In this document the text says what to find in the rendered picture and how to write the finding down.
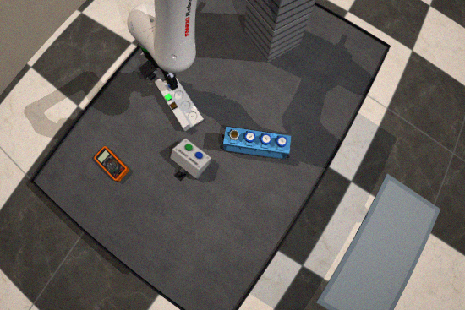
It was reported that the white button panel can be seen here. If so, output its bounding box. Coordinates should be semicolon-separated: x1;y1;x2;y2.
171;139;212;181

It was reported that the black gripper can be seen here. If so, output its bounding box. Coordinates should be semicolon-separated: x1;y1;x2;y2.
150;61;178;90

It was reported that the black table edge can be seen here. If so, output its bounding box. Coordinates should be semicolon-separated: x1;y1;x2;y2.
30;2;391;310

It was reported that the white tube neck with brown inside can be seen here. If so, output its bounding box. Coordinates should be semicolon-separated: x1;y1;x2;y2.
230;130;239;140

